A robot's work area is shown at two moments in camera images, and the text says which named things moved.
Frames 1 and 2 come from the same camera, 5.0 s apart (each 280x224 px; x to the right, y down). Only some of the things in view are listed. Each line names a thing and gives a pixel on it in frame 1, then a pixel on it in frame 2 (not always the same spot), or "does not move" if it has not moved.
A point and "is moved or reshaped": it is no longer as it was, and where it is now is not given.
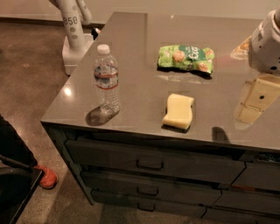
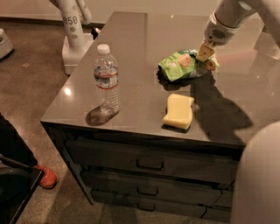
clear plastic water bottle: [106, 71] does not move
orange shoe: [49, 179] does not move
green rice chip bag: [187, 57] is moved or reshaped
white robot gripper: [264, 48] → [215, 31]
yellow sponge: [179, 112] does not move
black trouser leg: [13, 146] does not move
